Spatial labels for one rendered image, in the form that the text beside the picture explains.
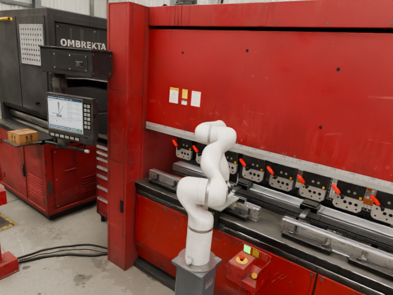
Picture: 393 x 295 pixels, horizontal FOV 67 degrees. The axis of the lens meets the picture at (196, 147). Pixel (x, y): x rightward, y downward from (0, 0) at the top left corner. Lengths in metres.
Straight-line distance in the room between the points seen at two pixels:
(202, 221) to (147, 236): 1.46
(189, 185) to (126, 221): 1.52
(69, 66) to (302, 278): 2.17
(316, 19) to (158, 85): 1.24
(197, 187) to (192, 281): 0.46
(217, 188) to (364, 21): 1.13
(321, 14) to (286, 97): 0.48
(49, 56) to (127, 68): 0.60
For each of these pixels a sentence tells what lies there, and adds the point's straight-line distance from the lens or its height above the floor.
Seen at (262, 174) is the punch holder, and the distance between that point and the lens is 2.06.
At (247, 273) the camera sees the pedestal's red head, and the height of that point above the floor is 0.72.
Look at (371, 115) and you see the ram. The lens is 1.83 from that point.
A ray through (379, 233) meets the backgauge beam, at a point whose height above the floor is 0.97.
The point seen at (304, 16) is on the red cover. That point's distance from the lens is 1.91.
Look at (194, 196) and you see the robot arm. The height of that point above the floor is 1.36.
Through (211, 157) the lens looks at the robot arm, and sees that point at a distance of 1.45.
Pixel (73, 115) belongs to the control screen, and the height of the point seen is 1.46.
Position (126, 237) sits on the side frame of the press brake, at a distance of 2.88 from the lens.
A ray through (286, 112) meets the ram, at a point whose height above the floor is 1.67.
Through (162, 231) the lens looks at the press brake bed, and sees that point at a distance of 2.63.
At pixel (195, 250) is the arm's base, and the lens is 1.46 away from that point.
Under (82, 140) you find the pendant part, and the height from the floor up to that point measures 1.27.
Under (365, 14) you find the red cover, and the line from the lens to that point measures 1.84.
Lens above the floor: 1.93
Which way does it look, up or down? 16 degrees down
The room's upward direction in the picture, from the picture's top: 5 degrees clockwise
